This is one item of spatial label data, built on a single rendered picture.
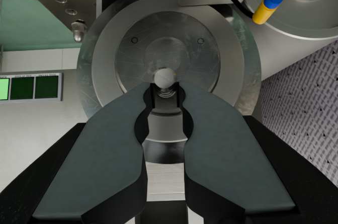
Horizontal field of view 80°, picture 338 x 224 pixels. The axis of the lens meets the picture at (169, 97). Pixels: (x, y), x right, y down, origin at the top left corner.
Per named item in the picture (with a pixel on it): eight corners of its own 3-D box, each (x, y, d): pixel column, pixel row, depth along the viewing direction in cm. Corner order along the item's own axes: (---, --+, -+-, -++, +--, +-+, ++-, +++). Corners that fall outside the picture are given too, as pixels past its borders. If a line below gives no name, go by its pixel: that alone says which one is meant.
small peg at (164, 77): (181, 72, 11) (170, 95, 11) (179, 83, 14) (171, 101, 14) (158, 62, 11) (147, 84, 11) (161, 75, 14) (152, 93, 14)
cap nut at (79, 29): (83, 21, 50) (82, 39, 49) (89, 28, 53) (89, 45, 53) (68, 22, 50) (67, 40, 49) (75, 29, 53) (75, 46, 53)
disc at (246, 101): (254, -20, 17) (270, 163, 15) (251, -15, 18) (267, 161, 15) (80, -14, 17) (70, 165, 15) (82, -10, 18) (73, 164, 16)
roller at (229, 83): (239, -9, 16) (251, 141, 14) (198, 76, 42) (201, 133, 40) (93, -5, 16) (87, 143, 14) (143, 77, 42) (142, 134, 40)
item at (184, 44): (220, 9, 15) (222, 114, 13) (215, 23, 17) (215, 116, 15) (116, 8, 15) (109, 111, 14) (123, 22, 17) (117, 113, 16)
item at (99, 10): (103, -141, 21) (101, 25, 18) (140, 0, 44) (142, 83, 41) (98, -141, 21) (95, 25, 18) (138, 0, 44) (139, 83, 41)
